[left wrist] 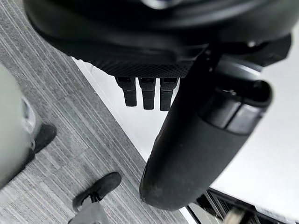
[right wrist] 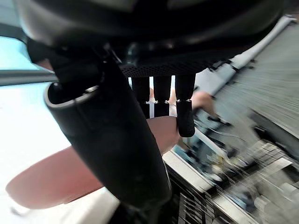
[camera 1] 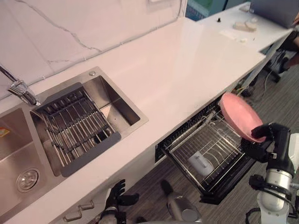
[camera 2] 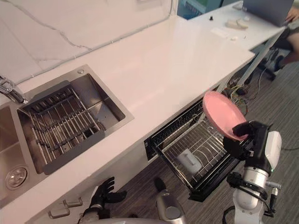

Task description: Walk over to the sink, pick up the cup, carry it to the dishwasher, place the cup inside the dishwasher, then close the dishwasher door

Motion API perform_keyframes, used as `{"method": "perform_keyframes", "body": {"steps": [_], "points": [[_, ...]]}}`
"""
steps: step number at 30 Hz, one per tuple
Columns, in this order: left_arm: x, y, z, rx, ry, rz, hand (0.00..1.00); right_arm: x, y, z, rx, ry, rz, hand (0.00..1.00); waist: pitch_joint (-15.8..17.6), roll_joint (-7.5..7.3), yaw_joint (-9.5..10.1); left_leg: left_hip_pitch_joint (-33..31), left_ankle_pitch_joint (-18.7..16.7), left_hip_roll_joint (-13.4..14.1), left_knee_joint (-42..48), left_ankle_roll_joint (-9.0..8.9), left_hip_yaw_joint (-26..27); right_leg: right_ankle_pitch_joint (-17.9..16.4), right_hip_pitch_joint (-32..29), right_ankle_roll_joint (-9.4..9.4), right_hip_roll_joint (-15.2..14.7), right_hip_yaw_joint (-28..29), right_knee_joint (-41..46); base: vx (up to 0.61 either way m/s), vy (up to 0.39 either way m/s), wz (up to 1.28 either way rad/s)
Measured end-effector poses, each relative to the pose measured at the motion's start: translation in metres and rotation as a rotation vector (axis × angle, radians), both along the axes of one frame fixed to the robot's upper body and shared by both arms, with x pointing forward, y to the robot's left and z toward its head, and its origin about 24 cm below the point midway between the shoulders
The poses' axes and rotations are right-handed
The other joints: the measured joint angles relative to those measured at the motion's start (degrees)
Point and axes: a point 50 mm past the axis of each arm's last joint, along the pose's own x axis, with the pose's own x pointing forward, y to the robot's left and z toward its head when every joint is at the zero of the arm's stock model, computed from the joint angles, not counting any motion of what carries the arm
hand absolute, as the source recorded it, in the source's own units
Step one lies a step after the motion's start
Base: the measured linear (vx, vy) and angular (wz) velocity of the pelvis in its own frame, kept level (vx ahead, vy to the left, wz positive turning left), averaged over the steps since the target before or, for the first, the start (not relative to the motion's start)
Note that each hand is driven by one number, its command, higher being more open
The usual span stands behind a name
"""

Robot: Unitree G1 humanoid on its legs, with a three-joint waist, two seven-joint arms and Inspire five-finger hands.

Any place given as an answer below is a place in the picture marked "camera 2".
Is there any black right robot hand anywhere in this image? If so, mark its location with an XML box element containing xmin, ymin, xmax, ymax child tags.
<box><xmin>222</xmin><ymin>120</ymin><xmax>283</xmax><ymax>173</ymax></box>

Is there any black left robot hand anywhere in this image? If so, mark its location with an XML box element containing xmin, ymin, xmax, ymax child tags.
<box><xmin>89</xmin><ymin>176</ymin><xmax>128</xmax><ymax>211</ymax></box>

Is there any pink plate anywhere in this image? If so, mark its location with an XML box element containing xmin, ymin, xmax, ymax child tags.
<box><xmin>202</xmin><ymin>91</ymin><xmax>248</xmax><ymax>141</ymax></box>

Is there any white cup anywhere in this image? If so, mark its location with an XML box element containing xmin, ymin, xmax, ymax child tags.
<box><xmin>176</xmin><ymin>149</ymin><xmax>203</xmax><ymax>175</ymax></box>

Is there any metal sink drain rack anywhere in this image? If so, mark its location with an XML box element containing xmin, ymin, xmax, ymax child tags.
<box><xmin>17</xmin><ymin>80</ymin><xmax>106</xmax><ymax>175</ymax></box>

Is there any black dishwasher drawer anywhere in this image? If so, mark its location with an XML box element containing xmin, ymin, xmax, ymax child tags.
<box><xmin>144</xmin><ymin>93</ymin><xmax>256</xmax><ymax>203</ymax></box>

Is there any round sink drain strainer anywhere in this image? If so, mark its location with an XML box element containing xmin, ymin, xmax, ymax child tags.
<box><xmin>5</xmin><ymin>166</ymin><xmax>29</xmax><ymax>190</ymax></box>

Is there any stainless steel sink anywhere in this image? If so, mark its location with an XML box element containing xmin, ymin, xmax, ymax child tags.
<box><xmin>0</xmin><ymin>64</ymin><xmax>135</xmax><ymax>204</ymax></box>

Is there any grey robot torso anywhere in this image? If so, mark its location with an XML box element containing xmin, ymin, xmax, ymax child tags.
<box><xmin>77</xmin><ymin>216</ymin><xmax>164</xmax><ymax>224</ymax></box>

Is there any silver robot leg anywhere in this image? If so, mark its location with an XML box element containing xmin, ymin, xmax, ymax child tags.
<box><xmin>155</xmin><ymin>189</ymin><xmax>188</xmax><ymax>224</ymax></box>

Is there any white desk leg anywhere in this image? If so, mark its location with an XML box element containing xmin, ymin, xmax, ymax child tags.
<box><xmin>235</xmin><ymin>35</ymin><xmax>273</xmax><ymax>87</ymax></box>

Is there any black office chair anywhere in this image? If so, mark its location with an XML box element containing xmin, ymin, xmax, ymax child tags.
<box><xmin>263</xmin><ymin>30</ymin><xmax>293</xmax><ymax>82</ymax></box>

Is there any person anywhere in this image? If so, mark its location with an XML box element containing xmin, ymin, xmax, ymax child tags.
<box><xmin>279</xmin><ymin>6</ymin><xmax>299</xmax><ymax>71</ymax></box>

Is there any flat white strip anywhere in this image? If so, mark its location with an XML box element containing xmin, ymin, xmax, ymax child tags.
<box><xmin>211</xmin><ymin>27</ymin><xmax>229</xmax><ymax>38</ymax></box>

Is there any white curved plastic part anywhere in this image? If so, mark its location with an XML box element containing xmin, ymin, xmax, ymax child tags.
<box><xmin>225</xmin><ymin>18</ymin><xmax>249</xmax><ymax>31</ymax></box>

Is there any grey laptop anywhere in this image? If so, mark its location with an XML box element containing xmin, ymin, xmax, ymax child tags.
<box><xmin>242</xmin><ymin>0</ymin><xmax>294</xmax><ymax>27</ymax></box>

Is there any person's hand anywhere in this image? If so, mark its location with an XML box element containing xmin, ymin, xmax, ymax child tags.
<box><xmin>285</xmin><ymin>7</ymin><xmax>299</xmax><ymax>23</ymax></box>

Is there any chrome faucet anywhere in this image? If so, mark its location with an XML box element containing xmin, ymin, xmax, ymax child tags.
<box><xmin>0</xmin><ymin>75</ymin><xmax>30</xmax><ymax>105</ymax></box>

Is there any teal cabinet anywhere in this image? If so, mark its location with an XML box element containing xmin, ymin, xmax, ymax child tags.
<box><xmin>177</xmin><ymin>0</ymin><xmax>225</xmax><ymax>20</ymax></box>

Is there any metal cabinet handle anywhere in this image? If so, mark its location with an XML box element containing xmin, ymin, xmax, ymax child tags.
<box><xmin>62</xmin><ymin>196</ymin><xmax>84</xmax><ymax>210</ymax></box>
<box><xmin>48</xmin><ymin>205</ymin><xmax>71</xmax><ymax>219</ymax></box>

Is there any wire dishwasher rack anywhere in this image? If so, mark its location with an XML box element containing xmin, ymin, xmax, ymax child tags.
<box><xmin>157</xmin><ymin>109</ymin><xmax>253</xmax><ymax>187</ymax></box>

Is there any coloured wire bundle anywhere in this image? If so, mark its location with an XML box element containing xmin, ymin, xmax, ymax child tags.
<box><xmin>223</xmin><ymin>77</ymin><xmax>249</xmax><ymax>115</ymax></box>

